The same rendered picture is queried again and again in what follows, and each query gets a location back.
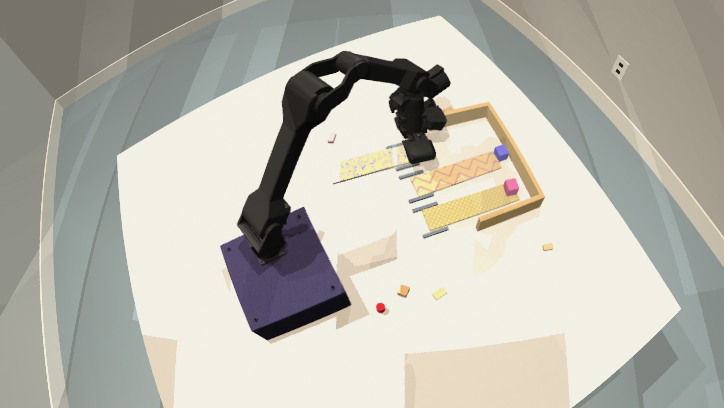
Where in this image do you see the tan u-shaped frame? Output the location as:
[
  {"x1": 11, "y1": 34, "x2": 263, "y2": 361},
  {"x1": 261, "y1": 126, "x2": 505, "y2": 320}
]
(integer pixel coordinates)
[{"x1": 436, "y1": 99, "x2": 546, "y2": 231}]

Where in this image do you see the small orange block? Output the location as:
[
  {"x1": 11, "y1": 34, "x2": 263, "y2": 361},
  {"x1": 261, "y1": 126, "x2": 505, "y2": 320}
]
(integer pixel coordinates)
[{"x1": 397, "y1": 285, "x2": 410, "y2": 298}]

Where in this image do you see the orange strip with blue dots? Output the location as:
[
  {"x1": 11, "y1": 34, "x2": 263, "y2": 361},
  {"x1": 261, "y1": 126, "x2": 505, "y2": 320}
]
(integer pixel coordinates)
[{"x1": 328, "y1": 145, "x2": 410, "y2": 184}]

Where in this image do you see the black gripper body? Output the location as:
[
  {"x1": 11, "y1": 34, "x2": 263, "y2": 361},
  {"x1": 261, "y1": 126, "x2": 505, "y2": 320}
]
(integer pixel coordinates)
[{"x1": 389, "y1": 100, "x2": 436, "y2": 164}]

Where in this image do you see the yellow patterned strip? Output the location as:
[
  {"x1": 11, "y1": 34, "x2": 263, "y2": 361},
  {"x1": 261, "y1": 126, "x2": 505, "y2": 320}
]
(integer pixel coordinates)
[{"x1": 422, "y1": 195, "x2": 478, "y2": 231}]

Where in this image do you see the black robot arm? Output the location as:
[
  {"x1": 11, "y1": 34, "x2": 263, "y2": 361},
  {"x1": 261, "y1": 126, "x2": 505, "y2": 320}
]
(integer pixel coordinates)
[{"x1": 237, "y1": 51, "x2": 451, "y2": 265}]

